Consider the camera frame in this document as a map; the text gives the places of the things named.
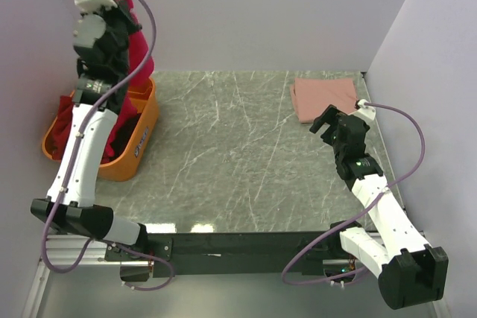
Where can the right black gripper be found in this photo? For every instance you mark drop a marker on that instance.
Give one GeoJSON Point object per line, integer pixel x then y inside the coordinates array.
{"type": "Point", "coordinates": [333, 126]}

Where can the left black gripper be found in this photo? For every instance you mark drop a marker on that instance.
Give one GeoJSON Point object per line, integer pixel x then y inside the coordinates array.
{"type": "Point", "coordinates": [121, 20]}

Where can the bright pink t shirt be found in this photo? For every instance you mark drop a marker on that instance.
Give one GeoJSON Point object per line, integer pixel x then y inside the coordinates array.
{"type": "Point", "coordinates": [136, 57]}

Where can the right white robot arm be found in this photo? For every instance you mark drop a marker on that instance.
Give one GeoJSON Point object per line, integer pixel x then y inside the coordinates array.
{"type": "Point", "coordinates": [409, 270]}

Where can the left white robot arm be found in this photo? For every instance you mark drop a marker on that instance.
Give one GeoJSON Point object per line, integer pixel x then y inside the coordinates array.
{"type": "Point", "coordinates": [69, 205]}

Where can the folded light pink t shirt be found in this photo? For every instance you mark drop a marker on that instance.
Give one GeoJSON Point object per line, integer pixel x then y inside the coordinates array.
{"type": "Point", "coordinates": [310, 97]}

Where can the dark red t shirt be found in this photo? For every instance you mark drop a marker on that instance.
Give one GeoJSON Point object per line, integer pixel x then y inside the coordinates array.
{"type": "Point", "coordinates": [61, 128]}

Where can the black base beam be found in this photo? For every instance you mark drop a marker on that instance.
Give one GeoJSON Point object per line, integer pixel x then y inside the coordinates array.
{"type": "Point", "coordinates": [255, 252]}

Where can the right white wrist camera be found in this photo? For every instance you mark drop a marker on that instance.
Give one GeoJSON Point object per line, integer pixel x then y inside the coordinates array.
{"type": "Point", "coordinates": [364, 112]}

